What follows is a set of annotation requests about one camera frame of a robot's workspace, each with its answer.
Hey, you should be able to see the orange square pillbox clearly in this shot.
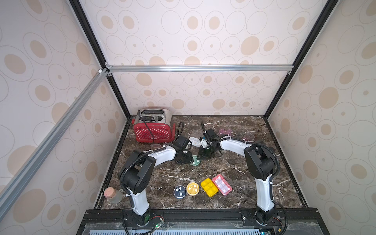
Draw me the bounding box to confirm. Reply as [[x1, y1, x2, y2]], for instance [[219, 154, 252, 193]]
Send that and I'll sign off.
[[150, 144, 162, 150]]

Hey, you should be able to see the pink capped clear bottle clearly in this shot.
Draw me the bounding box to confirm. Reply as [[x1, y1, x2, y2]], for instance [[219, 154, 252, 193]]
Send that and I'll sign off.
[[103, 187, 123, 204]]

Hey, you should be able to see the green round pillbox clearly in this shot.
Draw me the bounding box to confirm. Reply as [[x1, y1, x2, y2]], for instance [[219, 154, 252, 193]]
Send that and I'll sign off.
[[191, 155, 201, 166]]

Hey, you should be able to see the aluminium frame rail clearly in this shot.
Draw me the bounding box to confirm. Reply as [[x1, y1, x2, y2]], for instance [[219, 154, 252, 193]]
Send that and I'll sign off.
[[107, 64, 294, 73], [1, 68, 108, 220]]

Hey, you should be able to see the magenta pillbox clear lid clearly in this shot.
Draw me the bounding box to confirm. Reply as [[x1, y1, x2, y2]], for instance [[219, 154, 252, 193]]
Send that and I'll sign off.
[[241, 132, 255, 142]]

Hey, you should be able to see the white pillbox rear clear lid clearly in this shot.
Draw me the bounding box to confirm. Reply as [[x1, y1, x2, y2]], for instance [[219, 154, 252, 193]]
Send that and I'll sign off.
[[189, 129, 203, 147]]

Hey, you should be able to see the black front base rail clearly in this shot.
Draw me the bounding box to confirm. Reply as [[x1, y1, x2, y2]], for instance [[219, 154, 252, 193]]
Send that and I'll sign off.
[[77, 208, 329, 235]]

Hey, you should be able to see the yellow lidded rectangular pillbox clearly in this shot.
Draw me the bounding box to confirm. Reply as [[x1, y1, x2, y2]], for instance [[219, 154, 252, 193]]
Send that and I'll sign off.
[[200, 178, 218, 197]]

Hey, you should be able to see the rear aluminium frame rail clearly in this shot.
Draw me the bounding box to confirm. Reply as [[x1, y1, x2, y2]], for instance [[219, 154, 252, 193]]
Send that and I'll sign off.
[[107, 64, 294, 73]]

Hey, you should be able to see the red rectangular pillbox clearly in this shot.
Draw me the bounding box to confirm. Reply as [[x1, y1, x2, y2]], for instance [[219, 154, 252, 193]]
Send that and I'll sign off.
[[212, 174, 233, 196]]

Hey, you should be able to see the left aluminium frame rail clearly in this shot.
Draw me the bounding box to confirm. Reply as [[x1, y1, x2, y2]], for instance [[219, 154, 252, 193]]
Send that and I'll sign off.
[[1, 68, 108, 220]]

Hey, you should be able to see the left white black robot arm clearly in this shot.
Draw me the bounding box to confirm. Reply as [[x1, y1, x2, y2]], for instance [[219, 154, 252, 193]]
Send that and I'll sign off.
[[118, 121, 193, 220]]

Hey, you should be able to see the black toaster power cord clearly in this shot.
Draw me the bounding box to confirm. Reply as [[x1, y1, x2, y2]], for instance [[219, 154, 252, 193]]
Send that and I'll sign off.
[[141, 116, 155, 145]]

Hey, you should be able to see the yellow round pillbox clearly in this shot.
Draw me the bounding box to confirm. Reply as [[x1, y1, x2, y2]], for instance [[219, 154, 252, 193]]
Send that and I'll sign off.
[[186, 182, 199, 196]]

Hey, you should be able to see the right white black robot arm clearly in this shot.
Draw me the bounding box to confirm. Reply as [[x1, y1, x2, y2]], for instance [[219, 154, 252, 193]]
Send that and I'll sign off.
[[197, 122, 280, 225]]

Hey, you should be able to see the dark blue round pillbox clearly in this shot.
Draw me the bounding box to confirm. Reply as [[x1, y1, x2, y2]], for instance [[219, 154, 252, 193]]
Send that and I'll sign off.
[[173, 185, 186, 199]]

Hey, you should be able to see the magenta pillbox rear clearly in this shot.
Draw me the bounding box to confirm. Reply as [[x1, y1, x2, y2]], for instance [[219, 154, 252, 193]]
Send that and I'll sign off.
[[219, 128, 233, 136]]

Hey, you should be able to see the red and silver toaster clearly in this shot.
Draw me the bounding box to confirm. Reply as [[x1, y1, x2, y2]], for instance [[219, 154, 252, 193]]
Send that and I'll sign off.
[[132, 108, 176, 144]]

